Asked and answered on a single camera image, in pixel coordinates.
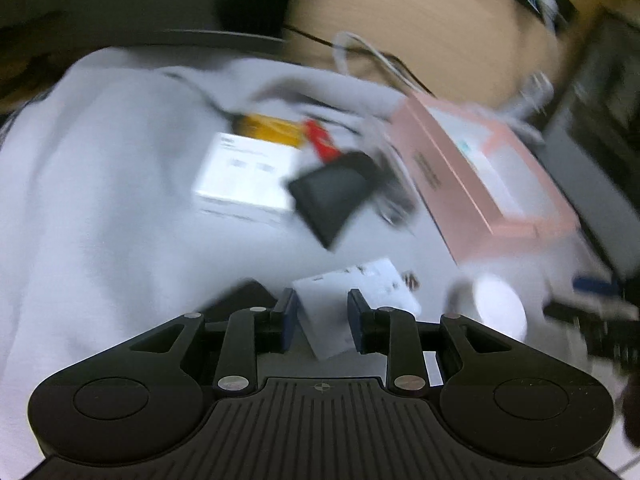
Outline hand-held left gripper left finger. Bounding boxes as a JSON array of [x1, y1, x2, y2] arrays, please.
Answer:
[[129, 287, 300, 395]]

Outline grey blanket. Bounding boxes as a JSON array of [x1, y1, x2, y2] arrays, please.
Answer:
[[0, 45, 640, 480]]

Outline computer case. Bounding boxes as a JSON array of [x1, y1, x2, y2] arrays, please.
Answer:
[[542, 7, 640, 281]]

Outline bundled white cable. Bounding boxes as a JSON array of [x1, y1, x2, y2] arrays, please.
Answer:
[[500, 0, 568, 128]]

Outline small white printed box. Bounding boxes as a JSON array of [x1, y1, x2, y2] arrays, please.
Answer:
[[291, 258, 422, 361]]

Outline white cable box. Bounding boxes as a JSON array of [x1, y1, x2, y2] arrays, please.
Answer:
[[192, 131, 301, 222]]

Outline white round object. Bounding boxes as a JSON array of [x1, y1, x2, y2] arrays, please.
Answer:
[[470, 276, 529, 342]]

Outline red small object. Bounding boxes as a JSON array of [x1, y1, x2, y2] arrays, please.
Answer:
[[304, 117, 342, 165]]

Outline thin black cable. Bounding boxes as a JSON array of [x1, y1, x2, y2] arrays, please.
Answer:
[[282, 22, 436, 97]]

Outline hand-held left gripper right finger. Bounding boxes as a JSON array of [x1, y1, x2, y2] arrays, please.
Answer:
[[346, 288, 523, 392]]

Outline black case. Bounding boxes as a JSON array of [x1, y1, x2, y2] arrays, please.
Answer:
[[286, 151, 378, 251]]

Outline yellow packet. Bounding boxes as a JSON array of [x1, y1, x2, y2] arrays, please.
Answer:
[[235, 112, 313, 150]]

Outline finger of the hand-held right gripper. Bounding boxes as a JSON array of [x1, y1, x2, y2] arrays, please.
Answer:
[[543, 300, 640, 323], [570, 272, 626, 297]]

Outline pink cardboard box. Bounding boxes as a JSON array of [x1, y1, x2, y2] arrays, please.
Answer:
[[387, 92, 581, 265]]

